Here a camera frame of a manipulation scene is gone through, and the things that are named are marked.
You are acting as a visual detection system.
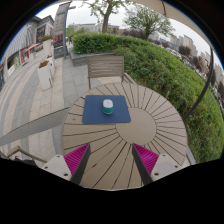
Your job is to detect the blue rectangular mouse pad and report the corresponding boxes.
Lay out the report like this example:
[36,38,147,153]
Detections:
[81,94,132,125]

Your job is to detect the teal and white computer mouse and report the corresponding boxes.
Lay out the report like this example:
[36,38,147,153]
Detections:
[101,98,115,115]

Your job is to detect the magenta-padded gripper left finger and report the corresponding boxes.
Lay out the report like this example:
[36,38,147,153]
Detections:
[41,142,92,186]

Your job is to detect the tall white planter with flowers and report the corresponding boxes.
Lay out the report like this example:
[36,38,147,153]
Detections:
[40,34,55,60]

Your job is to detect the distant apartment buildings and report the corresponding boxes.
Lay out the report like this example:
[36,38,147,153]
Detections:
[169,34,224,84]

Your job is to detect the white planter with red flowers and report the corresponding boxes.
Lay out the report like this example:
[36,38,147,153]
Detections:
[37,59,55,92]

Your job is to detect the grey storefront building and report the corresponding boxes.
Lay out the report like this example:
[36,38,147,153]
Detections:
[0,14,55,91]

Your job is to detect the dense round-crowned tree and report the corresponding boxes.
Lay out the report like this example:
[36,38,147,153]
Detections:
[123,3,176,41]

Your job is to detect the grey sign pillar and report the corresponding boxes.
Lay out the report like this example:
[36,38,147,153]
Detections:
[52,1,77,60]

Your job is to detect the green hedge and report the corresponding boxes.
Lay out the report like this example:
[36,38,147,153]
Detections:
[71,32,224,164]

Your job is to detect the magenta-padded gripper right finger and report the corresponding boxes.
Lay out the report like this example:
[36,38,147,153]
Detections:
[131,142,184,186]

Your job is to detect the thin-crowned tree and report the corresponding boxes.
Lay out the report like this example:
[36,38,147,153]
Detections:
[83,0,129,34]

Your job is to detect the slatted wooden chair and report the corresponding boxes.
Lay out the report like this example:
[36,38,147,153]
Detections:
[87,55,136,90]

